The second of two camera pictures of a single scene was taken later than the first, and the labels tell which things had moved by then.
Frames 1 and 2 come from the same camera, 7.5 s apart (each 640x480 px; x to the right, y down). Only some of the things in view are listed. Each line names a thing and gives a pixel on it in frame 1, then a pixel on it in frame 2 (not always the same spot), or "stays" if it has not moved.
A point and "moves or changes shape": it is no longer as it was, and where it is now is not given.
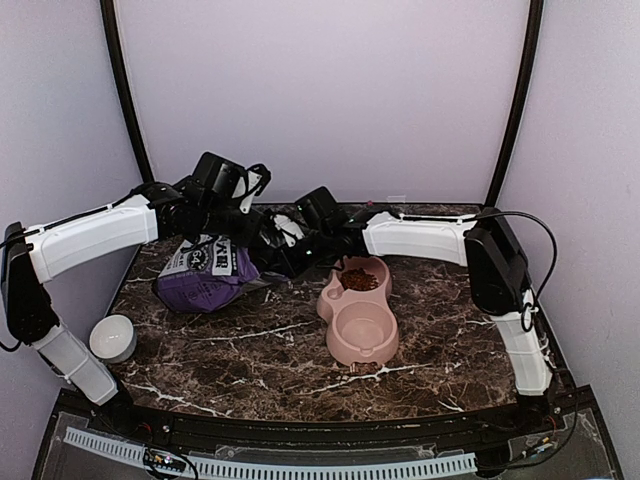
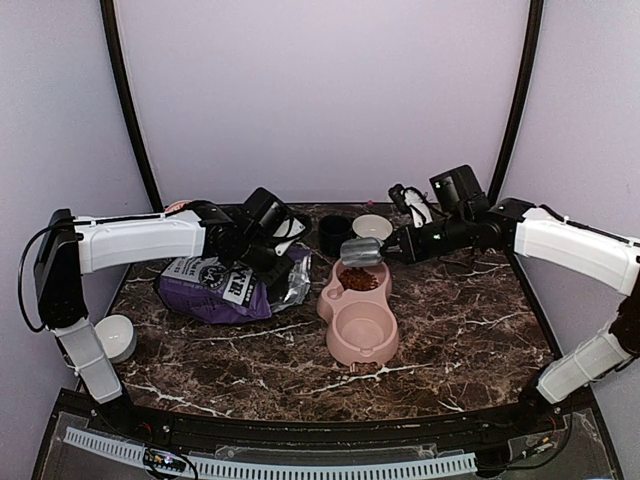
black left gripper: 247,236 to 271,276
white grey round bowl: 113,338 stays
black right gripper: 288,268 to 411,250
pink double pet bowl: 362,326 stays
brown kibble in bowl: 358,279 stays
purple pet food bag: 204,274 moves or changes shape
